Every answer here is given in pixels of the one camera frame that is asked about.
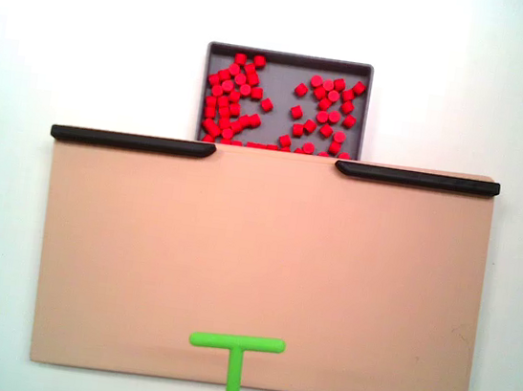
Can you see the green T-shaped pusher tool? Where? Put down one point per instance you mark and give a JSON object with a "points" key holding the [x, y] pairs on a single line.
{"points": [[234, 370]]}

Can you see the grey tray container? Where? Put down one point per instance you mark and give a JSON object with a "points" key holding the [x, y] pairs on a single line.
{"points": [[284, 73]]}

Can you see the beige flat board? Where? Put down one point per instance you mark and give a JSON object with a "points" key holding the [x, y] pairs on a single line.
{"points": [[235, 250]]}

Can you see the black edge rail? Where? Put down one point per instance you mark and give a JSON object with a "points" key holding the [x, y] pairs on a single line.
{"points": [[418, 179], [133, 141]]}

